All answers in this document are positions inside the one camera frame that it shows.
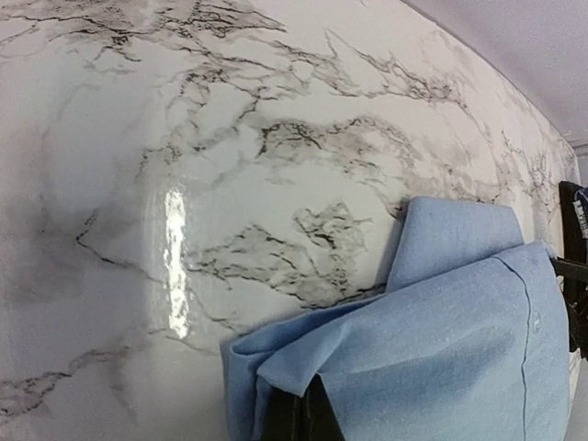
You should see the light blue long sleeve shirt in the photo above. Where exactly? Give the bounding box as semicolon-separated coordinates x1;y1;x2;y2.
223;197;570;440

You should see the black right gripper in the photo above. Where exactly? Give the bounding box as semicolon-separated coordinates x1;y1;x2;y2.
551;257;587;358

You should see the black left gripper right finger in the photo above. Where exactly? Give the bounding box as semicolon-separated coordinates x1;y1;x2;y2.
302;375;345;441

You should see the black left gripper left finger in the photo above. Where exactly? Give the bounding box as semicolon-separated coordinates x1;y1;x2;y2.
264;389;302;441

